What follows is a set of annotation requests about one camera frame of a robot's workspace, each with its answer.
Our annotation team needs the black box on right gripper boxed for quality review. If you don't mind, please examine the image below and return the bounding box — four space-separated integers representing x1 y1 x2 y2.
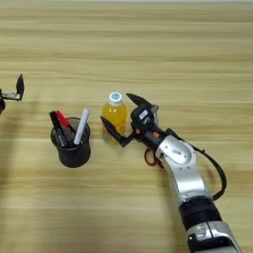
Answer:
130 104 155 128

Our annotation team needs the white marker pen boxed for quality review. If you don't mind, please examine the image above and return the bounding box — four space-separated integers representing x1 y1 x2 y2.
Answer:
72 107 91 146

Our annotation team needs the black marker pen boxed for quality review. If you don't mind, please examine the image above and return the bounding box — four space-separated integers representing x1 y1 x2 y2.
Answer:
48 111 68 148

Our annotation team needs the black pen holder cup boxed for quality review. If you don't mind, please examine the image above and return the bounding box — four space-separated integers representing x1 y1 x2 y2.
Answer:
49 117 92 169

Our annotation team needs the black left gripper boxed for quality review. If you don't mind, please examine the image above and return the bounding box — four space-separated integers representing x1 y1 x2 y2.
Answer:
0 73 26 115

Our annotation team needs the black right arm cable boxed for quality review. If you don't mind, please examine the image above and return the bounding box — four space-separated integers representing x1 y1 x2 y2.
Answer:
171 127 228 202

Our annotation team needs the orange juice bottle white cap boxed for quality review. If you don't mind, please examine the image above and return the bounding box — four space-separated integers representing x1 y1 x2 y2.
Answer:
101 91 128 146

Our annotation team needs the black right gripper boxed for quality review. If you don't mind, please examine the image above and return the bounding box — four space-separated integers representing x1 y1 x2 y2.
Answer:
100 93 173 151

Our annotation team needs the red marker pen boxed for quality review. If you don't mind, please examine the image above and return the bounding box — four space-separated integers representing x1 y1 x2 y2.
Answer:
54 109 75 134

